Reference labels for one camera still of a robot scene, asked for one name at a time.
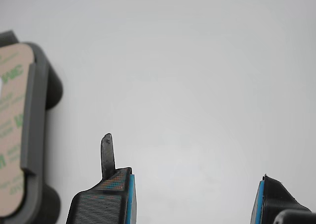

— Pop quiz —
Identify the adhesive tape sheet with liner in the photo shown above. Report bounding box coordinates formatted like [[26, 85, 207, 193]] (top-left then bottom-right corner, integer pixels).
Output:
[[0, 43, 37, 220]]

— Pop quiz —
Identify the black gripper finger with scraper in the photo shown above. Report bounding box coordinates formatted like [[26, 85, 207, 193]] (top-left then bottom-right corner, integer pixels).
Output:
[[65, 133, 136, 224]]

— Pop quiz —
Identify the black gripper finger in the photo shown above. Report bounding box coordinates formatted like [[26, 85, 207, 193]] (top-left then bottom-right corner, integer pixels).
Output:
[[250, 174, 316, 224]]

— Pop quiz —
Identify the gray plastic holder frame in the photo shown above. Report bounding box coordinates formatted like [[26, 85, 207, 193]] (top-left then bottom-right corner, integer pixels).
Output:
[[0, 30, 64, 224]]

